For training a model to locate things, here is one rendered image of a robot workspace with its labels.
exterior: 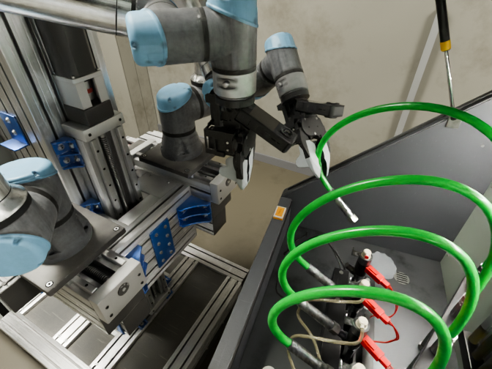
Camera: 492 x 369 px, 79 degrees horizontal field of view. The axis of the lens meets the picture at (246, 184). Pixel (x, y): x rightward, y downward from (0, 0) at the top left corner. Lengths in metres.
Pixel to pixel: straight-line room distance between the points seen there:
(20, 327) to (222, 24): 1.68
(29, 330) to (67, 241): 1.05
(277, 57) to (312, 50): 1.61
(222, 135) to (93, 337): 1.34
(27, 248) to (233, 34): 0.49
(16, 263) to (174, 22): 0.49
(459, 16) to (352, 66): 0.62
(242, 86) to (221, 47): 0.07
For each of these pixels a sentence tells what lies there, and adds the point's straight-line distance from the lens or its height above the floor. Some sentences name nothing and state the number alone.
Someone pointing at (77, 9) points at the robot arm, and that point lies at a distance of 0.60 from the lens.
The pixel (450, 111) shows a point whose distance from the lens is 0.59.
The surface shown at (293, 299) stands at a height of 1.25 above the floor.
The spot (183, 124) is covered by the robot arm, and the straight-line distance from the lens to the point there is 1.03.
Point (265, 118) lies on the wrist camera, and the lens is 0.56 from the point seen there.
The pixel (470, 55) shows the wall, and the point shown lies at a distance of 2.28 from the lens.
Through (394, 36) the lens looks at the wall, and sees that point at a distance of 2.26.
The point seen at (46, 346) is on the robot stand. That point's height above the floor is 0.23.
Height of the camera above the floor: 1.62
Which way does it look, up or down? 38 degrees down
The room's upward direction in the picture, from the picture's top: straight up
